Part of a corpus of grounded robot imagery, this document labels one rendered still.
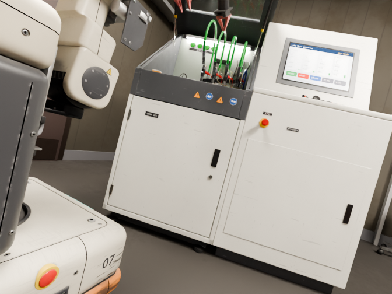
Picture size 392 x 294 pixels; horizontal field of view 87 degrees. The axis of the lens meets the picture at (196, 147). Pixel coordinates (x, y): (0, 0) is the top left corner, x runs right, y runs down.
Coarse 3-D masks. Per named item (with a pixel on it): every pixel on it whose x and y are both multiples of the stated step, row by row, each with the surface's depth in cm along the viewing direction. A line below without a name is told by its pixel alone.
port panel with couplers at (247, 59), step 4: (240, 56) 165; (236, 60) 166; (244, 60) 164; (248, 60) 164; (252, 60) 164; (236, 64) 166; (244, 64) 165; (248, 64) 162; (244, 68) 165; (248, 68) 164; (236, 72) 166; (248, 72) 164; (232, 76) 166; (240, 76) 164; (244, 76) 165; (244, 88) 165
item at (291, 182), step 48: (336, 96) 128; (240, 144) 113; (288, 144) 109; (336, 144) 105; (384, 144) 102; (240, 192) 113; (288, 192) 109; (336, 192) 105; (240, 240) 113; (288, 240) 109; (336, 240) 105
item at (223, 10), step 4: (220, 0) 100; (224, 0) 100; (228, 0) 100; (220, 4) 101; (224, 4) 101; (228, 4) 101; (220, 8) 102; (224, 8) 102; (228, 8) 103; (232, 8) 106; (216, 12) 102; (220, 12) 101; (224, 12) 100
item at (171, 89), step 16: (144, 80) 122; (160, 80) 120; (176, 80) 119; (192, 80) 117; (144, 96) 122; (160, 96) 120; (176, 96) 119; (192, 96) 117; (224, 96) 114; (240, 96) 113; (208, 112) 117; (224, 112) 114
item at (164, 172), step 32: (128, 128) 124; (160, 128) 120; (192, 128) 117; (224, 128) 114; (128, 160) 124; (160, 160) 120; (192, 160) 117; (224, 160) 114; (128, 192) 124; (160, 192) 120; (192, 192) 117; (192, 224) 117
